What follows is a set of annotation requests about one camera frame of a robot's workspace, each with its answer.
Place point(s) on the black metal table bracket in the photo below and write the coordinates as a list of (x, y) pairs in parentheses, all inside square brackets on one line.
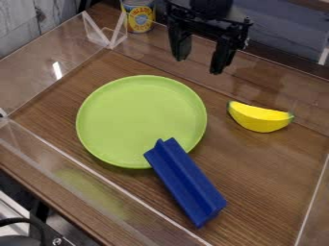
[(39, 213)]

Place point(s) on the clear acrylic enclosure wall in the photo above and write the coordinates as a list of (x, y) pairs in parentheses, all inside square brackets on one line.
[(270, 174)]

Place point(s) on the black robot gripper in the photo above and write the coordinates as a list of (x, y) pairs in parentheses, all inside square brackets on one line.
[(210, 18)]

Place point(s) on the green round plate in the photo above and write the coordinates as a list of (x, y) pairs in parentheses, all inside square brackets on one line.
[(133, 111)]

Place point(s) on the yellow toy banana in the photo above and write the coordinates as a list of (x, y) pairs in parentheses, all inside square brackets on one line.
[(258, 119)]

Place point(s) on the blue plastic block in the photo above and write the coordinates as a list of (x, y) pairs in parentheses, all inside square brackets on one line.
[(191, 188)]

